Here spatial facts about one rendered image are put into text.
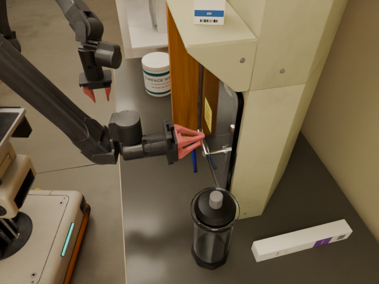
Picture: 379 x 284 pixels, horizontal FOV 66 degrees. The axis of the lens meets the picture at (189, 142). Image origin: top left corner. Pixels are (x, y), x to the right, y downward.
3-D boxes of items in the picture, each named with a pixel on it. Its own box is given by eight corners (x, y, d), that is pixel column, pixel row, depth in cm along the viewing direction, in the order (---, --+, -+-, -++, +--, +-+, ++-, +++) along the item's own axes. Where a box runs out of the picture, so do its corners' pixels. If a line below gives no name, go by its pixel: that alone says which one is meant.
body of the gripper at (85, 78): (112, 84, 94) (108, 64, 89) (79, 88, 93) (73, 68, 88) (111, 74, 99) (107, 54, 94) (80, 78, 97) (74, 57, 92)
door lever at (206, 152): (215, 132, 78) (215, 124, 76) (225, 158, 71) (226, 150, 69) (195, 134, 77) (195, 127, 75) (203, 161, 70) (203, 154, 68)
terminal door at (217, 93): (200, 137, 104) (205, 27, 75) (224, 211, 83) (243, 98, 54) (198, 137, 104) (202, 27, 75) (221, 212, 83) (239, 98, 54)
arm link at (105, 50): (93, 21, 90) (74, 20, 82) (126, 26, 87) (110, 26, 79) (93, 60, 94) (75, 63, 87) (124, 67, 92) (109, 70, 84)
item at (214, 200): (238, 200, 68) (242, 183, 63) (230, 236, 61) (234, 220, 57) (199, 190, 69) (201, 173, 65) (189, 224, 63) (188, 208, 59)
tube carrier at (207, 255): (234, 238, 81) (244, 194, 66) (224, 275, 74) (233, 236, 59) (197, 226, 84) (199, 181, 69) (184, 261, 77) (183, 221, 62)
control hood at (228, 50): (205, 18, 75) (207, -26, 67) (249, 92, 52) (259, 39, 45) (161, 22, 73) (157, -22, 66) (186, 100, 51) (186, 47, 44)
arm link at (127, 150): (120, 149, 75) (121, 166, 71) (115, 129, 70) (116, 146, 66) (147, 145, 76) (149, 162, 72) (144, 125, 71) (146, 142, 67)
